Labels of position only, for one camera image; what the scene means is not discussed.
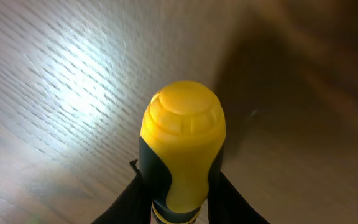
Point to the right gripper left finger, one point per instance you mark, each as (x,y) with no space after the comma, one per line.
(133,205)

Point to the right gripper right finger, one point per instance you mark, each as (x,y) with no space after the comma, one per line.
(227,206)

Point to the stubby yellow black screwdriver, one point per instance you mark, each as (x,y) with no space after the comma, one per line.
(181,149)

